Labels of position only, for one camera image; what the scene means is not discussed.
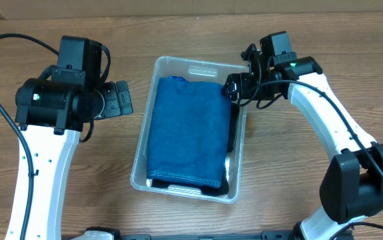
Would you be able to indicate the blue glitter cloth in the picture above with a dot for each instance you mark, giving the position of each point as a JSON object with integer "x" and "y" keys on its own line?
{"x": 177, "y": 78}

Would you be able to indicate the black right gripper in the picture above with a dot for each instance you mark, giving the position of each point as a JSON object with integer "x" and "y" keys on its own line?
{"x": 232, "y": 86}

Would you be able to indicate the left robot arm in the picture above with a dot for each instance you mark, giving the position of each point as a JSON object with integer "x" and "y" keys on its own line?
{"x": 51, "y": 112}

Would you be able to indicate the blue denim cloth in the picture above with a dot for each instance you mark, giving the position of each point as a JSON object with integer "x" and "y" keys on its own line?
{"x": 188, "y": 136}

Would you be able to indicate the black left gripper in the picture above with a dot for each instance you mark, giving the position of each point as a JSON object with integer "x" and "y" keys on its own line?
{"x": 114, "y": 107}

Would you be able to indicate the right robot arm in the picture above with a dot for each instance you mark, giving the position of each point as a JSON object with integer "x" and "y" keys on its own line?
{"x": 352, "y": 188}

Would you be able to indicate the clear plastic storage bin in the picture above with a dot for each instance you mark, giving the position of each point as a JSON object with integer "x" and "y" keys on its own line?
{"x": 191, "y": 70}

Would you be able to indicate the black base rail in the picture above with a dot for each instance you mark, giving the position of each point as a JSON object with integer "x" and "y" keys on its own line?
{"x": 100, "y": 233}

